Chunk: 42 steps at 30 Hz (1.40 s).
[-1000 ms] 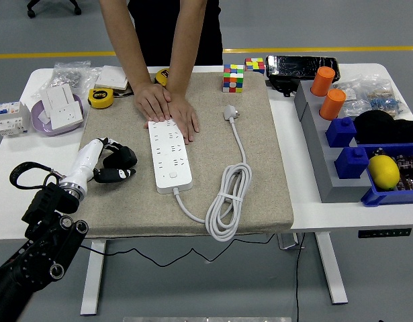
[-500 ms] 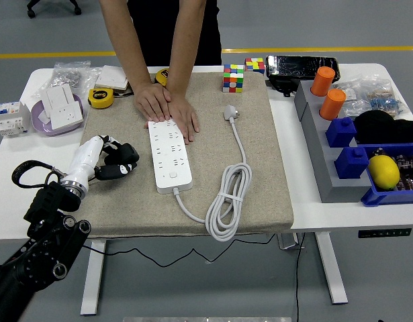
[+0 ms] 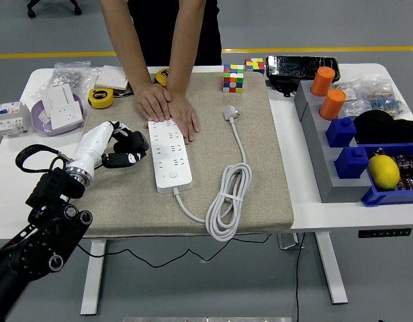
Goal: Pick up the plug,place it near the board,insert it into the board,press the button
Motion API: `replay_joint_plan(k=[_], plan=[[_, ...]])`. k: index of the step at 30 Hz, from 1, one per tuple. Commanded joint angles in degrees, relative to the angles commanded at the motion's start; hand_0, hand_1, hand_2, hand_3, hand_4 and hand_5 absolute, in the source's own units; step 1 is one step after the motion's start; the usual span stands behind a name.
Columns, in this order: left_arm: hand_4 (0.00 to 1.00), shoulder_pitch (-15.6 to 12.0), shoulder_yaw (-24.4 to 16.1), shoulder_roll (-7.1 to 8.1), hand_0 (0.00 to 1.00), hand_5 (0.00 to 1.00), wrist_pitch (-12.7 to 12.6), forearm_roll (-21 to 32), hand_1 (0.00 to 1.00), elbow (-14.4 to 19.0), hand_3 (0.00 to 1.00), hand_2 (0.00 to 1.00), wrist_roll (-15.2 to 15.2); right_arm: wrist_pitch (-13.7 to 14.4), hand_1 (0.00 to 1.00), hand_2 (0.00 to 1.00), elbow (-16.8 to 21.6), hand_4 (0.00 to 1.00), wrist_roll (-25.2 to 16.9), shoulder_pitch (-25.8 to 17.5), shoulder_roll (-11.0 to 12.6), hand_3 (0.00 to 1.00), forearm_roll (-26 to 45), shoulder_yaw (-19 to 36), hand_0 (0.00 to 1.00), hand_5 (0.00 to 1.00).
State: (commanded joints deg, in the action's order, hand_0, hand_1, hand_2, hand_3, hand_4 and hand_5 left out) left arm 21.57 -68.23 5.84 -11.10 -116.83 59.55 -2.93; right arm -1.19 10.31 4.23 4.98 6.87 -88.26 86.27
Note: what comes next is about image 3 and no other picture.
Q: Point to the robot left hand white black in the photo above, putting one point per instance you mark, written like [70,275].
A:
[92,144]

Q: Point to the person's left hand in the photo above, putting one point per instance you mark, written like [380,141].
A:
[184,115]

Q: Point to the person's right hand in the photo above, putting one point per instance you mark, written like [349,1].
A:
[152,102]

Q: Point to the black plug adapter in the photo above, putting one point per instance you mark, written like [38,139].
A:
[137,141]

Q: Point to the white power strip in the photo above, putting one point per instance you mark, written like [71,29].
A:
[169,157]

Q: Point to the person's left forearm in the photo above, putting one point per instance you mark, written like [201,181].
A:
[182,43]

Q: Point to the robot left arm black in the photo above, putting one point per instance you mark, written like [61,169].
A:
[41,241]

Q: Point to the person's right forearm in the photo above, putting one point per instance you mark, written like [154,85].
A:
[125,43]

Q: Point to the yellow square tape measure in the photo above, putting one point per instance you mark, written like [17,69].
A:
[162,76]

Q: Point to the white socket panel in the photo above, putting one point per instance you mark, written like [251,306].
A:
[68,115]

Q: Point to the yellow round tape measure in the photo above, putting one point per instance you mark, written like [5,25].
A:
[100,98]

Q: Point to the purple bowl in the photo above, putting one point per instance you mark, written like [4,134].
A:
[38,125]

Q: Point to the large colourful puzzle cube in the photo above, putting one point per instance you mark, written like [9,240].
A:
[233,78]

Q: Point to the clear bag of screws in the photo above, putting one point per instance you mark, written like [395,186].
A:
[70,77]

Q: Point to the small colourful puzzle cube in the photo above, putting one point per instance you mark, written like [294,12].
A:
[254,65]

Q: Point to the white circuit breaker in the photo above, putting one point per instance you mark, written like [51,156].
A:
[8,115]

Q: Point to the grey-brown mat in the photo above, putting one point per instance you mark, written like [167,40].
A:
[226,201]

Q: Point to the black plastic-wrapped device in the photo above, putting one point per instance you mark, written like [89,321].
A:
[300,67]

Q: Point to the white table leg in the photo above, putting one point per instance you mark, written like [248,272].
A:
[93,278]
[330,268]

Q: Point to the black office chair base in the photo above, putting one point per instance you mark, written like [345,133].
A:
[55,5]

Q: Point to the orange cylinder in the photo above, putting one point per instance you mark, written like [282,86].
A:
[332,104]
[322,80]

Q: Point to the grey block holder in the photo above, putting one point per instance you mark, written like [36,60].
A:
[327,167]

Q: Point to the blue block with knob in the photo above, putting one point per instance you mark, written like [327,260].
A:
[340,132]
[351,162]

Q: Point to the silver box under table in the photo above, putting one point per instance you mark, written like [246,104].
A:
[286,241]

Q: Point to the clear bag of white parts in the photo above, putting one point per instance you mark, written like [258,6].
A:
[350,97]

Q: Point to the black cloth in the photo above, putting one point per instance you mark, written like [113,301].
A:
[380,127]

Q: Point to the small black part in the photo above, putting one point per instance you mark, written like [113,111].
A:
[378,152]

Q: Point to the clear bag of blue components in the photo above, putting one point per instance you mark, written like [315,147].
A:
[387,99]

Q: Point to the yellow lemon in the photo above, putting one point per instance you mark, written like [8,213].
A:
[383,172]

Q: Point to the blue plastic bin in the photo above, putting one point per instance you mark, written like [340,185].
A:
[387,198]

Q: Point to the black table control panel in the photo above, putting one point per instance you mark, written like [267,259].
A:
[384,233]

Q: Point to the dark cylindrical capacitors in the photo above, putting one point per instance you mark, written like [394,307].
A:
[409,174]

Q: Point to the white flat wall switch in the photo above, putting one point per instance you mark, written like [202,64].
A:
[110,77]

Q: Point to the white switch panel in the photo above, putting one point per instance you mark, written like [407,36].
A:
[58,97]

